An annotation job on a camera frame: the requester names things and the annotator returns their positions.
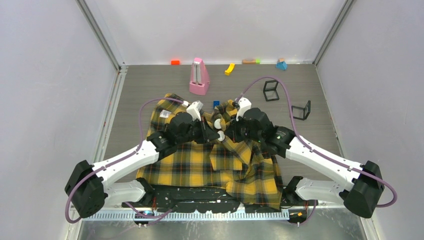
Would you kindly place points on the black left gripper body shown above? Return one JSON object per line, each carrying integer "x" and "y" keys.
{"x": 194, "y": 134}

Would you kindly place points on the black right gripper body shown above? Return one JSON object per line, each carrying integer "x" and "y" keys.
{"x": 243, "y": 133}

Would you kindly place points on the round white brooch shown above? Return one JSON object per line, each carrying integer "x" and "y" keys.
{"x": 217, "y": 124}

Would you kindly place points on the yellow plaid flannel shirt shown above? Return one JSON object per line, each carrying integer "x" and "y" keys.
{"x": 244, "y": 170}

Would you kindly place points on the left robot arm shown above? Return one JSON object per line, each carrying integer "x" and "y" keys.
{"x": 94, "y": 186}

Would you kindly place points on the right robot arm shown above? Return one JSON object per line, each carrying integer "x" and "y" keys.
{"x": 351, "y": 184}

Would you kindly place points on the blue toy brick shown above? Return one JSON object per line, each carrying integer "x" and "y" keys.
{"x": 216, "y": 103}

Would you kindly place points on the black display box far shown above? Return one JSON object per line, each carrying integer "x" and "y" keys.
{"x": 270, "y": 91}

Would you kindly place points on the black display box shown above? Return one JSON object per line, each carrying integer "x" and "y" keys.
{"x": 270, "y": 91}
{"x": 301, "y": 113}

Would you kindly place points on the black display box near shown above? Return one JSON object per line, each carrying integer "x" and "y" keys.
{"x": 301, "y": 113}

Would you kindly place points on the pink metronome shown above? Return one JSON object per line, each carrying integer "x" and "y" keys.
{"x": 199, "y": 78}

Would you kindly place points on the yellow curved block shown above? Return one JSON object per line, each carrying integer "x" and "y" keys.
{"x": 230, "y": 69}

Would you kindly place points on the tan and green blocks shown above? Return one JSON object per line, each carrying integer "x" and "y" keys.
{"x": 251, "y": 61}

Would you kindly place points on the blue triangle block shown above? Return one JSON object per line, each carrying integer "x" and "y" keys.
{"x": 281, "y": 64}

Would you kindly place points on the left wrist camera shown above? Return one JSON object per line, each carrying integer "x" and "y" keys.
{"x": 194, "y": 110}

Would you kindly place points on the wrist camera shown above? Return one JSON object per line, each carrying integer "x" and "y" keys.
{"x": 194, "y": 110}
{"x": 244, "y": 105}

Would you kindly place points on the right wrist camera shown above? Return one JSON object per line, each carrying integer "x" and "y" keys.
{"x": 244, "y": 105}

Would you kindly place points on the red block at wall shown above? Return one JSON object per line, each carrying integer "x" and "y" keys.
{"x": 175, "y": 62}

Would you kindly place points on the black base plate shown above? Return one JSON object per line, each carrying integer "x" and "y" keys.
{"x": 185, "y": 198}

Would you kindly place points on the aluminium frame rail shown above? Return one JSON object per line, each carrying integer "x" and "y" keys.
{"x": 198, "y": 215}

